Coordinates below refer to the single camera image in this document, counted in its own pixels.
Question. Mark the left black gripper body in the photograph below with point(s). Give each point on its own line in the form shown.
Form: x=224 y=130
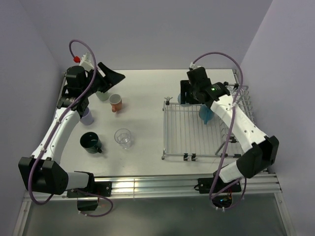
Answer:
x=100 y=83

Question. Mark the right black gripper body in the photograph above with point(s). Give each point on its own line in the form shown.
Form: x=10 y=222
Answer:
x=191 y=97

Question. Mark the orange ceramic mug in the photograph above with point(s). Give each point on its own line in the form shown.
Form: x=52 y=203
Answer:
x=116 y=102

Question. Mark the blue flowered mug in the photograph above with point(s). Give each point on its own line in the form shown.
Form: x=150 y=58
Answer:
x=205 y=114

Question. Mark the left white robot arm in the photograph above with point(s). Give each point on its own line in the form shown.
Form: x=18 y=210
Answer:
x=41 y=172

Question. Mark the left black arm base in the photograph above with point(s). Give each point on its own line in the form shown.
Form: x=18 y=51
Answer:
x=102 y=190

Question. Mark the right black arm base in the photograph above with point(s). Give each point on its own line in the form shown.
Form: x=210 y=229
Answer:
x=203 y=187

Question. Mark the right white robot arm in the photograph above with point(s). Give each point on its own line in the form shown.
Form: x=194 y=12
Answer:
x=259 y=149

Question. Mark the green ceramic cup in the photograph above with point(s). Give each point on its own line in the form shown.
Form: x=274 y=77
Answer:
x=102 y=96

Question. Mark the lilac plastic cup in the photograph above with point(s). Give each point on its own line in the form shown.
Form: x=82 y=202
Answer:
x=87 y=118

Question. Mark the clear plastic glass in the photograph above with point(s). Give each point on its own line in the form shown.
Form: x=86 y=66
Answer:
x=124 y=138

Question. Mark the dark green mug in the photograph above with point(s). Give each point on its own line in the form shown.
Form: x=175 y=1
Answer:
x=91 y=143

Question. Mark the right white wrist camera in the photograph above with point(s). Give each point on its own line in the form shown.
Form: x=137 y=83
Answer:
x=193 y=66

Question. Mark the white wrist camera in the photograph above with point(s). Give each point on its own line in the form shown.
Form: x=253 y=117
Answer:
x=86 y=61
x=193 y=66

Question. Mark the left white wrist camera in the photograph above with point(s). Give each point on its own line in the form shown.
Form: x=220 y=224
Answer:
x=86 y=61

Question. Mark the white wire dish rack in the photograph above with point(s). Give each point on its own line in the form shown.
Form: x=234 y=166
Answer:
x=187 y=138

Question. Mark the aluminium mounting rail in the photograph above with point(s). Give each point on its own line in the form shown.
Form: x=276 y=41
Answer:
x=181 y=185

